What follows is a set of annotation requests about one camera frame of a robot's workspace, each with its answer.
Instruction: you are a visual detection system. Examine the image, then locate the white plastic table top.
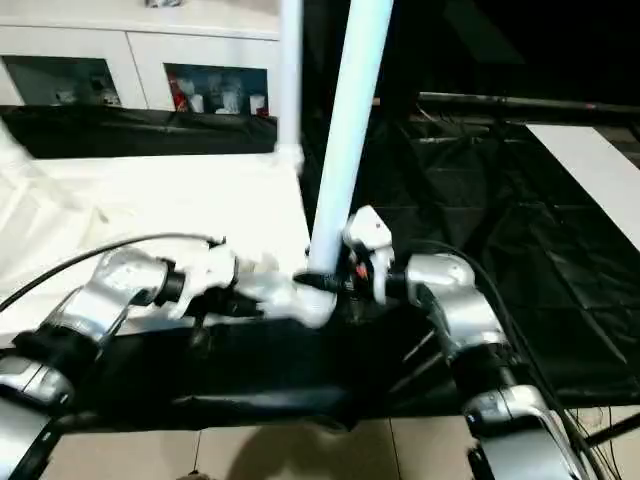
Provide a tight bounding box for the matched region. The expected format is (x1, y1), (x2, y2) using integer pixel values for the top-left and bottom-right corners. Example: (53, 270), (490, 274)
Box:
(0, 142), (337, 346)

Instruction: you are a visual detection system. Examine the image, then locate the white plastic table leg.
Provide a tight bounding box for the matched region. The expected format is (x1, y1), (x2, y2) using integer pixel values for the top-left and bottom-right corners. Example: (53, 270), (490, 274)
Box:
(303, 0), (396, 307)
(0, 119), (34, 161)
(276, 0), (306, 169)

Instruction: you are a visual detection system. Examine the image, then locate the black work mat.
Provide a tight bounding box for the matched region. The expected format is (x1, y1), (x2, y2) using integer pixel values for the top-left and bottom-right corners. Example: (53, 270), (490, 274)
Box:
(0, 102), (640, 431)

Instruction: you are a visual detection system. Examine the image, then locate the black case with yellow label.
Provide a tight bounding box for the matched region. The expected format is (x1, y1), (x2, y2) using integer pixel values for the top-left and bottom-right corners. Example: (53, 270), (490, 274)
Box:
(298, 0), (424, 131)

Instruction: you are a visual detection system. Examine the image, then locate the black metal rod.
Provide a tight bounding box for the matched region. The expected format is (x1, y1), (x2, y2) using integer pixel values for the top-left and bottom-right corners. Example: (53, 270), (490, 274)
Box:
(417, 91), (640, 115)

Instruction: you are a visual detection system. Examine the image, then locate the white flat board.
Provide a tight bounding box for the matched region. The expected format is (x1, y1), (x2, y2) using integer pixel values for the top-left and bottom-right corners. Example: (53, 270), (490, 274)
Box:
(526, 122), (640, 251)

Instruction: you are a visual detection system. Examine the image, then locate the white cabinet with glass doors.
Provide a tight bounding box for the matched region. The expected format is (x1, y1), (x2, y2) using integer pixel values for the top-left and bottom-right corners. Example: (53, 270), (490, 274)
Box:
(0, 0), (282, 115)

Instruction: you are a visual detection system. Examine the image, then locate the black metal table strut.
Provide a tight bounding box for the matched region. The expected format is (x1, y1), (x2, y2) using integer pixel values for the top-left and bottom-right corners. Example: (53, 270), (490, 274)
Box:
(583, 413), (640, 447)

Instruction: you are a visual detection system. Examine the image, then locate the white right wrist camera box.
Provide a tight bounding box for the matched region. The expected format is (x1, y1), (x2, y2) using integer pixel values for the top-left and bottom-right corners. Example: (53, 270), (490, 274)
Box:
(342, 204), (396, 304)

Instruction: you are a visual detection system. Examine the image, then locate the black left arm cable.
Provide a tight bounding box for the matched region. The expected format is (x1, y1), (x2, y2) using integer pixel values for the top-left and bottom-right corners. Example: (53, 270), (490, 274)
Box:
(0, 232), (227, 307)

